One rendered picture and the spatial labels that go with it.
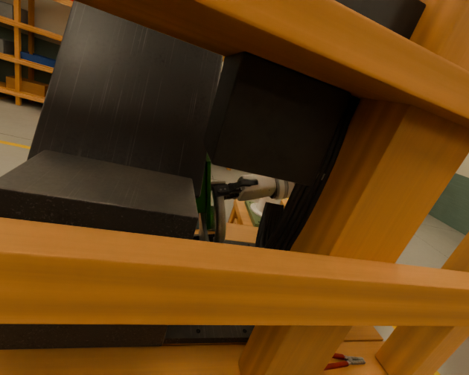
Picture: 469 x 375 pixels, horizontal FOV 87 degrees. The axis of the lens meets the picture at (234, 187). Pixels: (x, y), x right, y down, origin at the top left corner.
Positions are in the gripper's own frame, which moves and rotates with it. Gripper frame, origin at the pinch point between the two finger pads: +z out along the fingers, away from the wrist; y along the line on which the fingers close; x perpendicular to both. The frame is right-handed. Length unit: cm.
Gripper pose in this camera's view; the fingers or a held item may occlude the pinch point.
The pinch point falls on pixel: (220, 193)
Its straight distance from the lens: 68.6
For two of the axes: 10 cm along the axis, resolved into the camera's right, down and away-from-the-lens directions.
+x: 1.9, 9.3, -3.1
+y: 1.6, -3.4, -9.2
